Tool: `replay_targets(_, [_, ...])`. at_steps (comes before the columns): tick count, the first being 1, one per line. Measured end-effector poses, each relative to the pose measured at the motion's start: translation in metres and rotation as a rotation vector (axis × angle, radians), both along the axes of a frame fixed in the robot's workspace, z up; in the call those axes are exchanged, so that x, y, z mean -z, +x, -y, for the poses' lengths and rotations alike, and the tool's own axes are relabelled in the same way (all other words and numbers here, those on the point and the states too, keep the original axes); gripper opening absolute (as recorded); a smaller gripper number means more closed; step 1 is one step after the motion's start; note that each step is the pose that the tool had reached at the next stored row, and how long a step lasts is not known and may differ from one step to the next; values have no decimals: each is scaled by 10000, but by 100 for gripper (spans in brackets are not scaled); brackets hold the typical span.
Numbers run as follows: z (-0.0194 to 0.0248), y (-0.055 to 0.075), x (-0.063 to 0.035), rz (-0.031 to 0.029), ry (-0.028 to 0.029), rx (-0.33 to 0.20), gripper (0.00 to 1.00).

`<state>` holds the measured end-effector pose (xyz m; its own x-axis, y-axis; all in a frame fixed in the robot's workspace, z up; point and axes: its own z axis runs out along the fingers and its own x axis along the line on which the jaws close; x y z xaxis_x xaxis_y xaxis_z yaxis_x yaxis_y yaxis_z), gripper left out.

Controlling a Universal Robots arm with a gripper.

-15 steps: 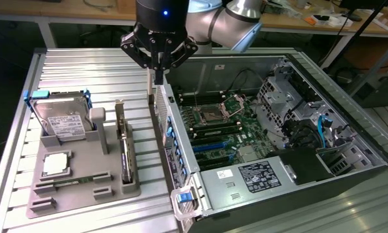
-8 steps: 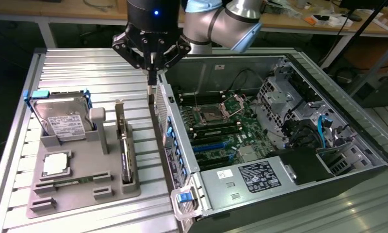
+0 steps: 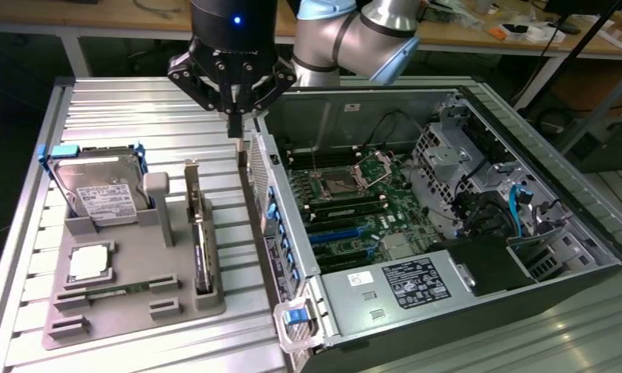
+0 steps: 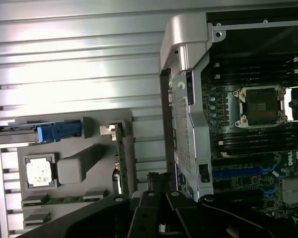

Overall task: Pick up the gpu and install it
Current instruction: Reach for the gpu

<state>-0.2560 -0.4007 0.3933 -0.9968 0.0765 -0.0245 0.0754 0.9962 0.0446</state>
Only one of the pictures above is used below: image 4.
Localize green bare RAM stick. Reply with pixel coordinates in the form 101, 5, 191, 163
41, 195, 87, 205

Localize blue expansion slot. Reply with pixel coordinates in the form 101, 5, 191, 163
212, 166, 280, 179

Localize green motherboard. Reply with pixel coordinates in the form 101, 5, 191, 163
200, 56, 298, 219

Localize silver CPU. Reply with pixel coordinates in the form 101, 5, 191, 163
25, 158, 53, 188

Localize grey parts rack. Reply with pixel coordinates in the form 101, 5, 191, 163
16, 109, 135, 233

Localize silver finned heat sink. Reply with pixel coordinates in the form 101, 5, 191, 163
281, 177, 298, 203

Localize black RAM slot bank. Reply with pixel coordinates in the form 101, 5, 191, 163
212, 57, 298, 84
217, 132, 298, 153

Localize hard disk drive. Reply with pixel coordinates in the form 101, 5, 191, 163
8, 119, 82, 144

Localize silver hard disk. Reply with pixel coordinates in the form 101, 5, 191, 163
0, 123, 40, 146

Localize CPU socket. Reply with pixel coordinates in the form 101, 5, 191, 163
232, 85, 288, 129

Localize metal socket cover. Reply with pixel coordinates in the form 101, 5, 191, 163
285, 86, 298, 122

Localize open black PC case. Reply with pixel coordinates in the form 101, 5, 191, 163
158, 11, 298, 224

